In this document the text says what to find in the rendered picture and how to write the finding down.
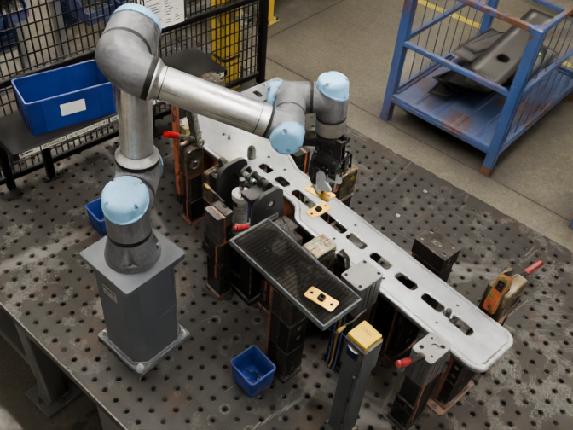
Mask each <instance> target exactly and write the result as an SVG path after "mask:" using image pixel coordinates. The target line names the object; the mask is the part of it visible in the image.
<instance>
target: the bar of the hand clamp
mask: <svg viewBox="0 0 573 430"><path fill-rule="evenodd" d="M183 113H186V115H187V120H188V127H189V131H190V135H191V136H192V137H195V140H196V144H197V142H198V140H200V139H201V138H202V137H201V133H200V124H199V120H198V115H197V113H192V112H190V111H188V110H185V109H184V110H183Z"/></svg>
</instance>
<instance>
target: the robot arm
mask: <svg viewBox="0 0 573 430"><path fill-rule="evenodd" d="M160 38H161V24H160V21H159V18H158V17H157V15H156V14H155V13H154V12H152V11H151V10H150V9H148V8H147V7H145V6H142V5H140V4H136V3H127V4H124V5H122V6H120V7H118V8H117V9H116V10H115V11H114V12H113V13H112V14H111V16H110V18H109V22H108V23H107V26H106V28H105V30H104V32H103V34H102V35H101V38H100V39H99V41H98V43H97V45H96V48H95V59H96V63H97V66H98V68H99V69H100V71H101V73H102V75H103V76H104V77H105V78H106V79H107V80H108V81H109V82H110V83H111V84H113V85H114V86H116V94H117V106H118V119H119V142H120V146H119V147H118V148H117V149H116V151H115V166H116V172H115V177H114V179H113V181H110V182H109V183H108V184H107V185H106V186H105V188H104V189H103V191H102V194H101V209H102V211H103V214H104V219H105V224H106V229H107V241H106V243H105V246H104V251H103V252H104V258H105V261H106V263H107V265H108V266H109V267H110V268H111V269H112V270H115V271H117V272H119V273H122V274H137V273H141V272H143V271H146V270H148V269H150V268H151V267H153V266H154V265H155V264H156V263H157V261H158V260H159V256H160V244H159V240H158V238H157V236H156V235H155V234H154V232H153V230H152V225H151V217H150V214H151V209H152V205H153V200H154V197H155V194H156V191H157V188H158V185H159V180H160V179H161V176H162V173H163V160H162V158H161V156H160V154H159V150H158V149H157V148H156V147H155V146H154V145H153V99H156V100H159V101H162V102H166V103H168V104H171V105H173V106H176V107H179V108H182V109H185V110H188V111H190V112H192V113H197V114H199V115H202V116H204V117H207V118H209V119H214V120H216V121H218V122H221V123H224V124H226V125H230V126H233V127H235V128H238V129H240V130H243V131H247V132H250V133H252V134H254V135H257V136H260V137H264V138H266V139H269V141H270V144H271V147H272V148H273V149H274V150H275V151H276V152H277V153H279V154H294V153H296V152H298V151H299V150H300V149H301V148H302V146H309V147H315V151H314V153H313V154H312V156H311V160H310V168H309V177H310V182H311V183H312V185H313V187H314V189H315V191H316V192H317V193H318V194H319V195H320V194H321V191H325V192H328V193H330V192H331V191H332V189H331V187H330V186H329V185H328V184H329V182H331V183H337V184H341V183H342V179H341V177H340V176H339V175H338V174H339V173H341V172H343V173H345V172H346V171H348V168H351V164H352V155H353V153H352V152H351V151H349V150H347V149H346V144H347V143H348V142H350V137H349V136H347V135H345V126H346V115H347V107H348V99H349V80H348V79H347V78H346V77H345V76H344V75H343V74H342V73H338V72H328V73H323V74H321V75H320V76H319V78H318V80H317V82H301V81H286V80H282V81H271V82H269V84H268V88H267V102H262V101H259V100H258V99H255V98H252V97H250V96H246V95H244V94H241V93H239V92H236V91H234V90H230V89H228V88H225V87H222V86H220V85H218V84H213V83H212V82H209V81H206V80H204V79H202V78H197V77H195V76H193V75H190V74H188V73H184V72H181V71H179V70H176V69H174V68H172V67H168V66H166V65H165V64H164V62H162V60H161V59H160V58H158V43H159V40H160ZM306 113H316V117H315V131H306V130H305V128H304V126H305V114H306ZM349 159H350V163H349ZM319 169H320V170H319Z"/></svg>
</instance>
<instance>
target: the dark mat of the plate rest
mask: <svg viewBox="0 0 573 430"><path fill-rule="evenodd" d="M233 242H234V243H235V244H236V245H237V246H238V247H239V248H241V249H242V250H243V251H244V252H245V253H246V254H247V255H248V256H249V257H250V258H251V259H253V260H254V261H255V262H256V263H257V264H258V265H259V266H260V267H261V268H262V269H264V270H265V271H266V272H267V273H268V274H269V275H270V276H271V277H272V278H273V279H275V280H276V281H277V282H278V283H279V284H280V285H281V286H282V287H283V288H284V289H286V291H287V292H288V293H289V294H290V295H291V296H292V297H293V298H294V299H296V300H297V301H298V302H299V303H300V304H301V305H302V306H303V307H304V308H305V309H306V310H308V311H309V312H310V313H311V314H312V315H313V316H314V317H315V318H316V319H317V320H319V321H320V322H321V323H322V324H323V325H324V324H326V323H328V322H329V321H330V320H332V319H333V318H334V317H336V316H337V315H338V314H339V313H341V312H342V311H344V310H345V309H347V308H348V307H349V306H351V305H353V304H354V303H355V302H357V301H358V298H357V297H356V296H355V295H354V294H352V293H351V292H350V291H349V290H348V289H346V288H345V287H344V286H343V285H342V284H340V283H339V282H338V281H337V280H336V279H334V278H333V277H332V276H331V275H330V274H328V273H327V272H326V271H325V270H324V269H323V268H321V267H320V266H319V265H318V264H317V263H316V262H315V261H314V260H313V259H312V258H310V257H309V256H308V255H307V254H306V253H305V252H303V251H302V250H301V249H300V248H299V247H297V246H296V245H295V244H294V243H293V242H292V241H290V240H289V239H288V238H287V237H286V236H284V235H283V234H282V233H281V232H280V231H279V230H278V229H277V228H276V227H275V226H273V225H272V224H271V223H270V222H269V221H267V222H265V223H263V224H261V225H259V226H258V227H257V228H255V229H253V230H251V231H249V232H247V233H245V234H244V235H242V236H240V237H238V238H237V239H235V240H233ZM311 287H315V288H317V289H319V290H321V291H322V292H323V293H325V294H327V295H328V296H330V297H332V298H333V299H336V300H337V301H338V302H339V304H338V305H337V306H336V307H335V308H334V310H333V311H328V310H326V309H325V308H323V307H322V306H320V305H318V304H317V303H316V302H314V301H312V300H311V299H308V298H307V297H305V296H304V294H305V293H306V292H307V291H308V290H309V289H310V288H311Z"/></svg>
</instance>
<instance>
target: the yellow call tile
mask: <svg viewBox="0 0 573 430"><path fill-rule="evenodd" d="M348 335H349V336H350V337H351V338H352V339H353V340H354V341H355V342H356V343H357V344H358V345H359V346H360V347H361V348H362V349H363V350H364V351H366V350H367V349H368V348H369V347H370V346H372V345H373V344H375V343H376V342H377V341H378V340H380V339H381V338H382V335H381V334H380V333H379V332H378V331H377V330H376V329H374V328H373V327H372V326H371V325H370V324H369V323H367V322H366V321H363V322H362V323H360V324H359V325H358V326H356V327H355V328H353V329H352V330H351V331H350V332H349V333H348Z"/></svg>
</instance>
